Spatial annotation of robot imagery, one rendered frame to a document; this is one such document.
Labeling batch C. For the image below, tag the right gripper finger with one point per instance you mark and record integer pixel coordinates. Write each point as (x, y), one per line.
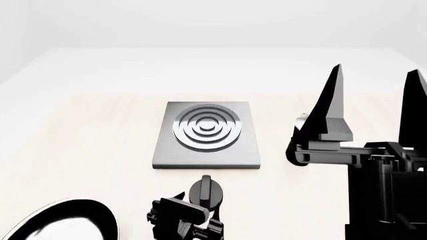
(415, 112)
(330, 110)

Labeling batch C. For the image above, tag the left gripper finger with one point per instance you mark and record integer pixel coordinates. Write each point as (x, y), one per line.
(187, 211)
(217, 222)

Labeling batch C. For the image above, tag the black stove knob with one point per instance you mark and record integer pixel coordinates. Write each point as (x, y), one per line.
(206, 190)

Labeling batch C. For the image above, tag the silver stove plate with rings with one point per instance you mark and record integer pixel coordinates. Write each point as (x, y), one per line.
(166, 155)

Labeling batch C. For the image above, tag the black rimmed white bowl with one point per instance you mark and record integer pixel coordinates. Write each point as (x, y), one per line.
(83, 210)

